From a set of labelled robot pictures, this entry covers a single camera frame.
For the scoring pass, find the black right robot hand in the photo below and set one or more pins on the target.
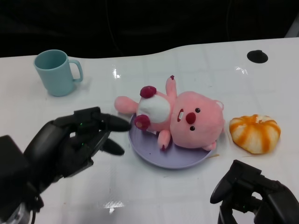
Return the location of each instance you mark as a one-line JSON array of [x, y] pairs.
[[252, 186]]

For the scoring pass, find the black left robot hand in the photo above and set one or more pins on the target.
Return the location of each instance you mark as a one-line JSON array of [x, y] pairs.
[[65, 144]]

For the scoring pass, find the orange striped bun toy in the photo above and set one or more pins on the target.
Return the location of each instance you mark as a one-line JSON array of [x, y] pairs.
[[254, 134]]

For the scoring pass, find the lavender round plate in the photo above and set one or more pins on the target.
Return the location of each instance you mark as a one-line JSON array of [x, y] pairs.
[[177, 159]]

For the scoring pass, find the black backdrop curtain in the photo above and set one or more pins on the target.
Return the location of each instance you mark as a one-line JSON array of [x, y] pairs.
[[140, 23]]

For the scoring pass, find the black table grommet cap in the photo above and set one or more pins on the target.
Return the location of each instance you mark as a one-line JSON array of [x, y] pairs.
[[257, 56]]

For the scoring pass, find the pink plush beaver doll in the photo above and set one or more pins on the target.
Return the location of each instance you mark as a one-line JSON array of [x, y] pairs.
[[196, 130]]

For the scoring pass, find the teal plastic mug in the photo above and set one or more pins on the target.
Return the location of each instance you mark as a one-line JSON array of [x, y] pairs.
[[57, 74]]

